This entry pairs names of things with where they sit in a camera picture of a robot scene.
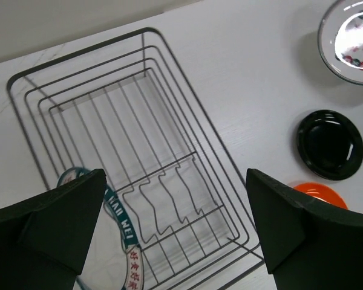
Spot black small plate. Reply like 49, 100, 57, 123
295, 109, 363, 181

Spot grey wire dish rack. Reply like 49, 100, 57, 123
7, 27, 264, 289

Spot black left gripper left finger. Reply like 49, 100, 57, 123
0, 169, 106, 289

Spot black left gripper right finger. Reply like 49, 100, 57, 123
246, 169, 363, 289

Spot orange plate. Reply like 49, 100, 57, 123
293, 182, 348, 210

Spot green rimmed white plate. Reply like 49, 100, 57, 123
73, 185, 145, 290

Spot white plate red characters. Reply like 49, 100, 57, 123
317, 1, 363, 85

